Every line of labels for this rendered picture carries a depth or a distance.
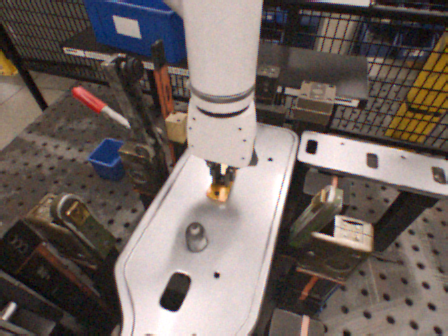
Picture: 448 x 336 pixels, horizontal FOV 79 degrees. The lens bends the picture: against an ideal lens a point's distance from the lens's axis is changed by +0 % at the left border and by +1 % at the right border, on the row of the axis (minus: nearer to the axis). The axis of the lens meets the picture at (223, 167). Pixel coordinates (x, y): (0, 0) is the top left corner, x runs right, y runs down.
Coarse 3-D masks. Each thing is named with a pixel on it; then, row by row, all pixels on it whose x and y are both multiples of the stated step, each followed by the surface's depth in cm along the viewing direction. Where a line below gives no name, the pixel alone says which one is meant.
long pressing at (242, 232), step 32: (192, 160) 55; (288, 160) 55; (160, 192) 49; (192, 192) 50; (256, 192) 50; (288, 192) 50; (160, 224) 45; (224, 224) 45; (256, 224) 45; (128, 256) 41; (160, 256) 42; (192, 256) 42; (224, 256) 42; (256, 256) 42; (128, 288) 38; (160, 288) 38; (192, 288) 38; (224, 288) 38; (256, 288) 39; (128, 320) 35; (160, 320) 36; (192, 320) 36; (224, 320) 36; (256, 320) 36
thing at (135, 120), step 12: (108, 60) 38; (120, 60) 40; (132, 60) 37; (108, 72) 38; (120, 72) 40; (132, 72) 38; (120, 84) 39; (132, 84) 42; (120, 96) 41; (132, 96) 43; (132, 108) 42; (144, 108) 45; (132, 120) 44; (144, 120) 47; (132, 132) 46; (144, 132) 46; (156, 132) 49; (156, 144) 51
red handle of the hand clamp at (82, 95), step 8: (80, 88) 46; (80, 96) 45; (88, 96) 46; (88, 104) 46; (96, 104) 46; (104, 104) 47; (96, 112) 47; (104, 112) 47; (112, 112) 47; (112, 120) 47; (120, 120) 47; (128, 128) 48; (152, 144) 49
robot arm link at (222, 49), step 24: (192, 0) 26; (216, 0) 25; (240, 0) 25; (192, 24) 27; (216, 24) 26; (240, 24) 27; (192, 48) 29; (216, 48) 28; (240, 48) 28; (192, 72) 32; (216, 72) 30; (240, 72) 31
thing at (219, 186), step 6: (222, 168) 53; (222, 174) 50; (222, 180) 49; (210, 186) 50; (216, 186) 50; (222, 186) 50; (228, 186) 50; (210, 192) 49; (222, 192) 49; (228, 192) 49; (216, 198) 48; (222, 198) 48
